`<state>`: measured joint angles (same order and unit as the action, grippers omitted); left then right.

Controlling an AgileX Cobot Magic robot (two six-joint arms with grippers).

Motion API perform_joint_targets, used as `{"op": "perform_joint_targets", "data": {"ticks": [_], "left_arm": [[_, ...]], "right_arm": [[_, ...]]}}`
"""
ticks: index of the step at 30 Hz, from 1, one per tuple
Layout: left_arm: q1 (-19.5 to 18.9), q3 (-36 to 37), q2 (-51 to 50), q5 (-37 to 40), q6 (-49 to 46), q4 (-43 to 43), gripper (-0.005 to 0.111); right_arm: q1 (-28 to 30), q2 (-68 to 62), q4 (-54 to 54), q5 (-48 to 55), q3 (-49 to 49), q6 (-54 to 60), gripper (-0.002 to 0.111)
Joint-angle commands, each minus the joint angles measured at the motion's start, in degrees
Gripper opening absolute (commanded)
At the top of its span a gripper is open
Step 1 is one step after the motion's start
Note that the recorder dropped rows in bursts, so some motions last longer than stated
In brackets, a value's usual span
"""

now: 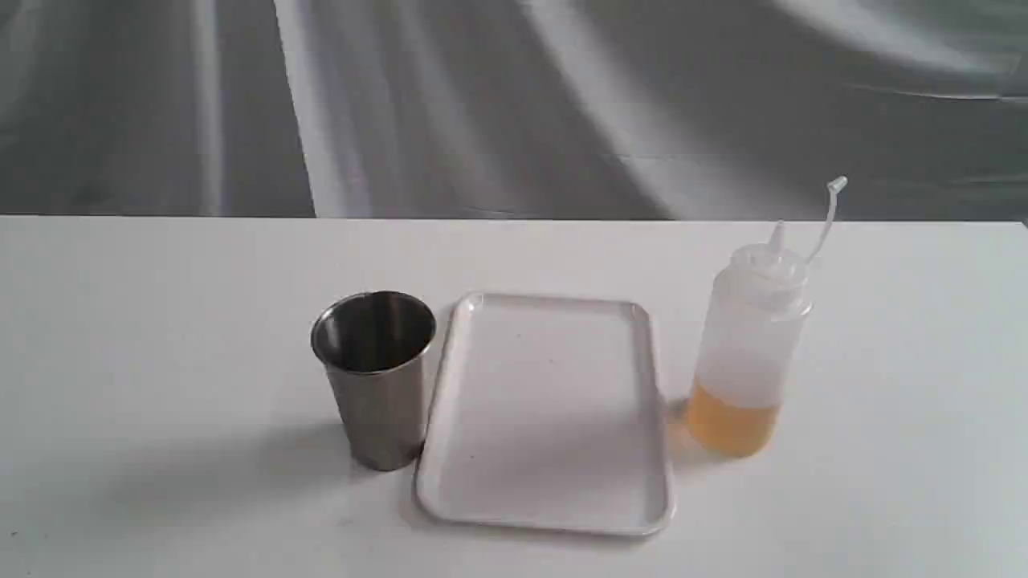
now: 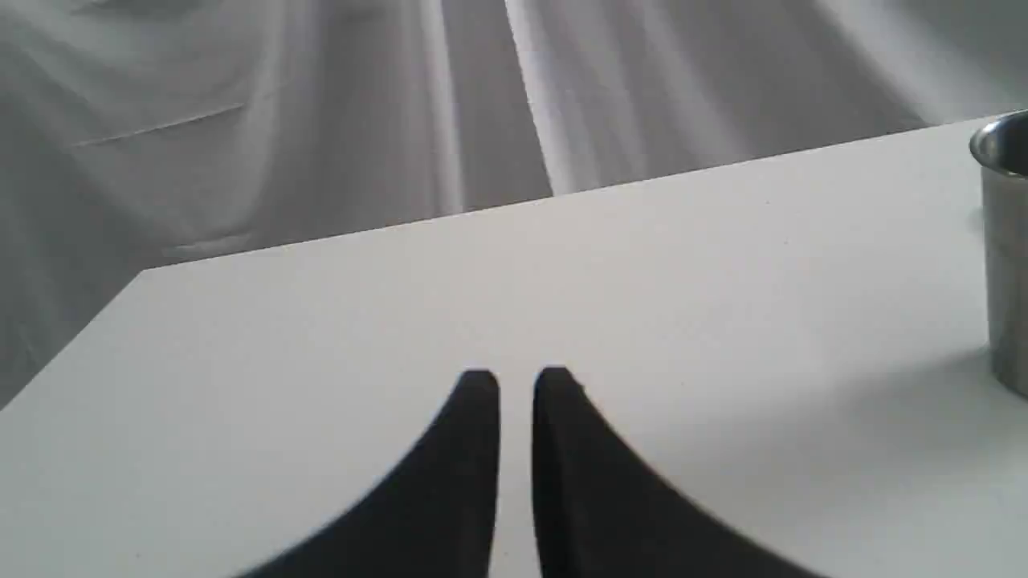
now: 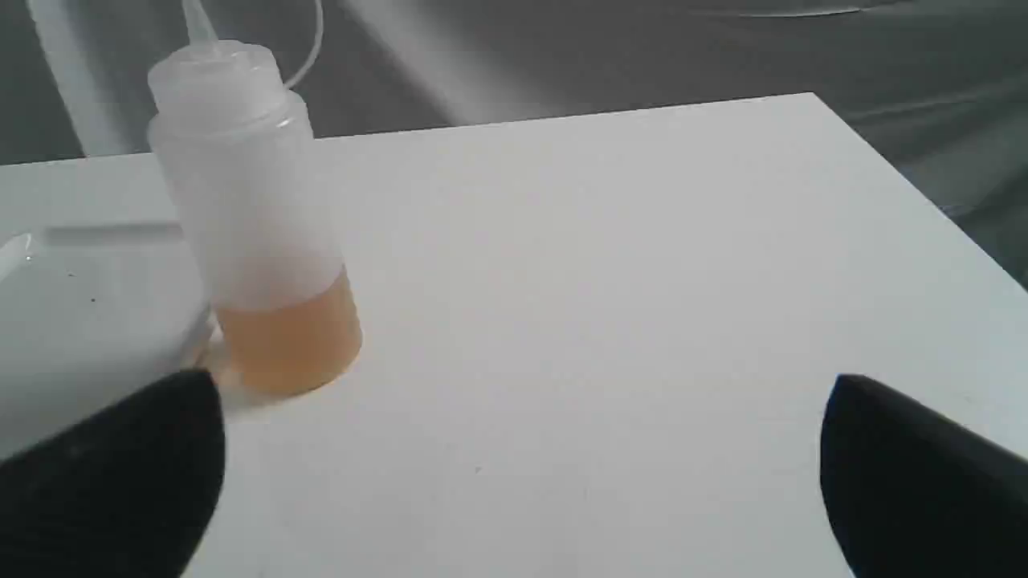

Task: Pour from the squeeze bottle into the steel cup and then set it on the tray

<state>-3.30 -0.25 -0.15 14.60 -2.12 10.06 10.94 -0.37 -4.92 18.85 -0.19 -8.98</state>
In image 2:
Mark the grey backdrop cloth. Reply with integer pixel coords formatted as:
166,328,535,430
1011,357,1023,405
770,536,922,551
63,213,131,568
1,1,1026,404

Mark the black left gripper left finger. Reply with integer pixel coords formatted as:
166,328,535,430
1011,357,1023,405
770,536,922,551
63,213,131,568
247,369,500,577

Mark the stainless steel cup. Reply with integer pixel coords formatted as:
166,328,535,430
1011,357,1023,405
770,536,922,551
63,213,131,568
969,110,1027,397

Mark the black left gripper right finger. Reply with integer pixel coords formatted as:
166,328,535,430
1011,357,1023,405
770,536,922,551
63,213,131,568
533,367,810,577

